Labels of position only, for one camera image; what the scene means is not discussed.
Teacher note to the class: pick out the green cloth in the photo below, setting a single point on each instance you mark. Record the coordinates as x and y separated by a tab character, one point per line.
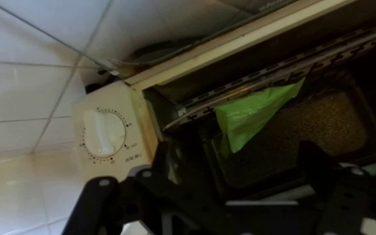
244	117

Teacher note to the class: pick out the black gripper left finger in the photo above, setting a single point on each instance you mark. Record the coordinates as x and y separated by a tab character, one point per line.
153	209

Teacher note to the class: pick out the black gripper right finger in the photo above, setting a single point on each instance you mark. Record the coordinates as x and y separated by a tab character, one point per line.
352	204

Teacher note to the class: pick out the white toaster oven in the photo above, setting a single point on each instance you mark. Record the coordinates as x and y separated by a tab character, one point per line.
139	130

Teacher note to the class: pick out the white oven dial knob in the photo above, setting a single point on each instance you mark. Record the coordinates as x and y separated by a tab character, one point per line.
104	132

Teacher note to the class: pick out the metal oven rack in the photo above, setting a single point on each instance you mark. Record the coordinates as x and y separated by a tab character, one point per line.
248	82

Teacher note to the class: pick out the dark oven tray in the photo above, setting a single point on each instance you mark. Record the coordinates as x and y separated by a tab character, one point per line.
326	121

